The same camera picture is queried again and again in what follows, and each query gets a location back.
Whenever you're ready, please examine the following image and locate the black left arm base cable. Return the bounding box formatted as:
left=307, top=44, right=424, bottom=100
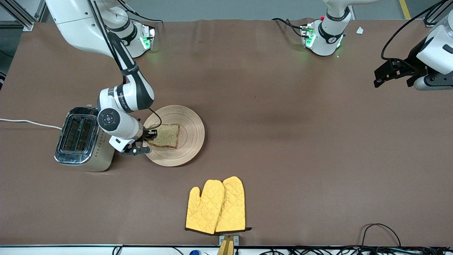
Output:
left=272, top=18, right=305, bottom=38

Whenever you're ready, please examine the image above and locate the black cable bundle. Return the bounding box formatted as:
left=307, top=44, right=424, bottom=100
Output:
left=262, top=245, right=453, bottom=255

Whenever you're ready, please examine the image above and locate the brown bread slice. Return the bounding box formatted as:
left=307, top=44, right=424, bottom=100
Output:
left=147, top=124, right=180, bottom=149

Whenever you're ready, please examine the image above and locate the cream and chrome toaster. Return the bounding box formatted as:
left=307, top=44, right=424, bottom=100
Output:
left=54, top=104, right=120, bottom=172

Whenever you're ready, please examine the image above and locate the yellow quilted oven mitt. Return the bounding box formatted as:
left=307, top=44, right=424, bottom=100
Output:
left=185, top=180, right=225, bottom=235
left=215, top=176, right=252, bottom=233

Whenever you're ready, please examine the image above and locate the black arm base cable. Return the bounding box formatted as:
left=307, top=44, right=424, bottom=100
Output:
left=120, top=0, right=164, bottom=24
left=272, top=18, right=305, bottom=38

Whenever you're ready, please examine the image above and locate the black right arm base cable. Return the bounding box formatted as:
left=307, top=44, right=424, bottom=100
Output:
left=120, top=0, right=164, bottom=24

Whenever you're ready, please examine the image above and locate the brown table cover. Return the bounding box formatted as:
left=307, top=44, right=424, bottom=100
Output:
left=0, top=18, right=453, bottom=247

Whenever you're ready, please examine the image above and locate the aluminium frame post with bracket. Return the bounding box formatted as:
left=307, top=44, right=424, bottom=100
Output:
left=0, top=0, right=48, bottom=32
left=424, top=0, right=453, bottom=28

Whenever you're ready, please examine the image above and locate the round wooden plate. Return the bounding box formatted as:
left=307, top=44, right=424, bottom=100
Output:
left=143, top=105, right=205, bottom=167

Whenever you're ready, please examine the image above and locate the white toaster power cord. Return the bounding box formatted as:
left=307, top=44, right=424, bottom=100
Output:
left=0, top=118, right=63, bottom=130

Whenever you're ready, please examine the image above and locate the black looped cable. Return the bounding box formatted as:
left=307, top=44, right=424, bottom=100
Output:
left=361, top=223, right=402, bottom=248

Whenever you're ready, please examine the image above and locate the yellow wooden stick with bracket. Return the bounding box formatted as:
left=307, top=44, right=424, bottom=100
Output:
left=217, top=235, right=240, bottom=255

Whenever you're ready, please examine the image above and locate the white table edge rail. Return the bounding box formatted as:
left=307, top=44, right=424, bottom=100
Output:
left=0, top=244, right=453, bottom=255

